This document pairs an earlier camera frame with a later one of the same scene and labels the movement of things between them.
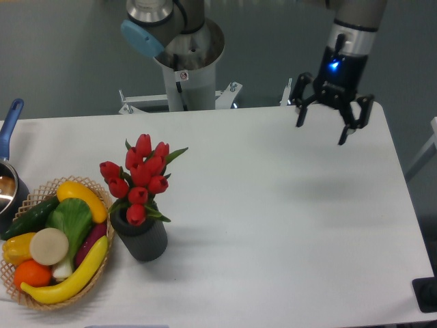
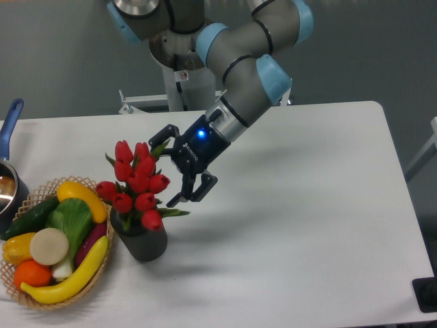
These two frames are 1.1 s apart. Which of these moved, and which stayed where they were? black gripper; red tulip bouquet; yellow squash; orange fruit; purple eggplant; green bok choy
Moved: red tulip bouquet; black gripper
Stayed: yellow squash; green bok choy; orange fruit; purple eggplant
